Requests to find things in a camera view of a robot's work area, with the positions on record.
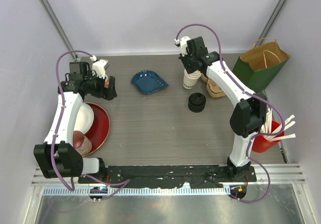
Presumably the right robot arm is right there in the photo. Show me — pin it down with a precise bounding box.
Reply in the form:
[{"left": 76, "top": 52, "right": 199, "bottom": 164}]
[{"left": 175, "top": 37, "right": 266, "bottom": 181}]

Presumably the blue ceramic dish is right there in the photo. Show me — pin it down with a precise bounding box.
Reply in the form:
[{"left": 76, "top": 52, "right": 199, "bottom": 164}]
[{"left": 130, "top": 70, "right": 169, "bottom": 94}]

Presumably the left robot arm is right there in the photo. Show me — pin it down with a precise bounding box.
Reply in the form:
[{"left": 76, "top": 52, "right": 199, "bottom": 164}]
[{"left": 34, "top": 59, "right": 117, "bottom": 183}]

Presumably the red cup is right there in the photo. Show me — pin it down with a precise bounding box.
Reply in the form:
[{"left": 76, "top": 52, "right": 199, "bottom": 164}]
[{"left": 252, "top": 120, "right": 285, "bottom": 153}]

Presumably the stack of black lids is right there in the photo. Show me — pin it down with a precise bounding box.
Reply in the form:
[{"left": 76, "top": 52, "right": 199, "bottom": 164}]
[{"left": 188, "top": 92, "right": 206, "bottom": 113}]

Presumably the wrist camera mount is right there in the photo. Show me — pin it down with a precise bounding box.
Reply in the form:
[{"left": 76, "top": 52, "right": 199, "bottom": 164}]
[
  {"left": 175, "top": 36, "right": 191, "bottom": 57},
  {"left": 90, "top": 55, "right": 109, "bottom": 80}
]

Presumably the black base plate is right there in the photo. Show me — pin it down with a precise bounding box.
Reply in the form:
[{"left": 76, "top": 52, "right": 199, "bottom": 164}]
[{"left": 91, "top": 165, "right": 257, "bottom": 189}]

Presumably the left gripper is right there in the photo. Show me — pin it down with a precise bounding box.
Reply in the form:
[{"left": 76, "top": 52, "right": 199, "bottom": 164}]
[{"left": 84, "top": 70, "right": 117, "bottom": 100}]

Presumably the pink patterned cup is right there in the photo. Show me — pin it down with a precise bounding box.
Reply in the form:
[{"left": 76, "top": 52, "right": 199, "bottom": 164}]
[{"left": 73, "top": 131, "right": 92, "bottom": 156}]

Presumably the white bowl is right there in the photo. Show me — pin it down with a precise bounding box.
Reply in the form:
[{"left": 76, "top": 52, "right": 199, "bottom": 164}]
[{"left": 74, "top": 103, "right": 94, "bottom": 134}]

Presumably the stack of white paper cups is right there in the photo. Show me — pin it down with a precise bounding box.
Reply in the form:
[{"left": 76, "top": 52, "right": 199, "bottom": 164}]
[{"left": 183, "top": 70, "right": 201, "bottom": 89}]

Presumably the red plate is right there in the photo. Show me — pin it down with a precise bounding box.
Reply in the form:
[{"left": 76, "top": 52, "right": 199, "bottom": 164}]
[{"left": 83, "top": 102, "right": 110, "bottom": 157}]

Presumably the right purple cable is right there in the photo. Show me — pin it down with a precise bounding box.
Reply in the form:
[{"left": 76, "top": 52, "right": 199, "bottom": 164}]
[{"left": 175, "top": 23, "right": 286, "bottom": 204}]

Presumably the stack of cardboard cup carriers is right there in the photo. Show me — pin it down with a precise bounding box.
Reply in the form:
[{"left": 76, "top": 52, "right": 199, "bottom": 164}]
[{"left": 201, "top": 74, "right": 226, "bottom": 98}]

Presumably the small pink mug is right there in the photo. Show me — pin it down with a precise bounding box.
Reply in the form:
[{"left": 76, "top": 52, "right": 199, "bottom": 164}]
[{"left": 104, "top": 75, "right": 109, "bottom": 88}]

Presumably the green paper bag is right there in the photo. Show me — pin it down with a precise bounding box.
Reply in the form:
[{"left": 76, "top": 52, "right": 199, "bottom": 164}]
[{"left": 232, "top": 38, "right": 290, "bottom": 93}]

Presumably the paper wrapped straw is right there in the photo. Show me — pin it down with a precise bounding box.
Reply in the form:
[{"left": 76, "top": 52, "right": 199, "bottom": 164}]
[
  {"left": 270, "top": 134, "right": 296, "bottom": 142},
  {"left": 261, "top": 108, "right": 272, "bottom": 134},
  {"left": 272, "top": 115, "right": 295, "bottom": 134}
]

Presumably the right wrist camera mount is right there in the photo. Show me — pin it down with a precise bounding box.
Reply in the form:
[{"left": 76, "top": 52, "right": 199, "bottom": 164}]
[{"left": 175, "top": 36, "right": 191, "bottom": 57}]

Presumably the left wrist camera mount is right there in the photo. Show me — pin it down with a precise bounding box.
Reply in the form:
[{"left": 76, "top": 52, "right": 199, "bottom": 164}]
[{"left": 90, "top": 55, "right": 109, "bottom": 80}]

